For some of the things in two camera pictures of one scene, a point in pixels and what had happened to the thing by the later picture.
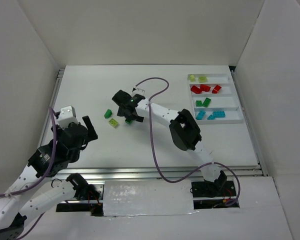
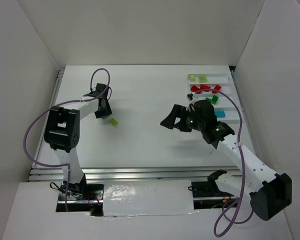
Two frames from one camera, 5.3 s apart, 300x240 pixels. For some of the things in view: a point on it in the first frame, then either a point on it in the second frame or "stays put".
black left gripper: x=84 y=133 -> x=103 y=112
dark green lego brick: x=129 y=121 -> x=214 y=99
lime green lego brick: x=113 y=122 stays put
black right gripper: x=129 y=113 -> x=178 y=119
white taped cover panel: x=139 y=198 stays put
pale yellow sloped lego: x=202 y=79 stays put
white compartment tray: x=214 y=99 stays put
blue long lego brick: x=219 y=114 stays put
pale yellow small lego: x=192 y=78 stays put
